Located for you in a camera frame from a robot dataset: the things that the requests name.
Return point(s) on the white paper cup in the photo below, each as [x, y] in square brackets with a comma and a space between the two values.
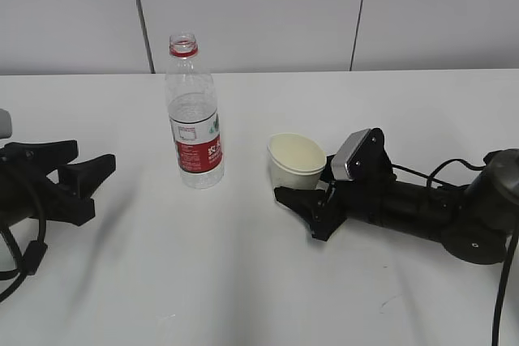
[295, 161]

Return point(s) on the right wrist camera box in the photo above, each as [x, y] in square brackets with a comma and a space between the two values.
[344, 158]

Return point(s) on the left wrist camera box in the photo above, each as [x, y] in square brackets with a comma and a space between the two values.
[5, 124]

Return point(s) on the clear plastic water bottle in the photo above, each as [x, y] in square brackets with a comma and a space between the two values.
[191, 102]

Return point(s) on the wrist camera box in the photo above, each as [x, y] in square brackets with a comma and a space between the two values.
[5, 124]
[344, 158]

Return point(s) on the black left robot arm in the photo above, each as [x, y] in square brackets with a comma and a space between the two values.
[26, 262]

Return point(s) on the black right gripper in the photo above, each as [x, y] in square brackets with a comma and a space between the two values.
[372, 171]

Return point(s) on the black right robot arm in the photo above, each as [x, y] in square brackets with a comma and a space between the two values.
[472, 222]

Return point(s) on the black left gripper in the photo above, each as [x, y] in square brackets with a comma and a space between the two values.
[38, 183]

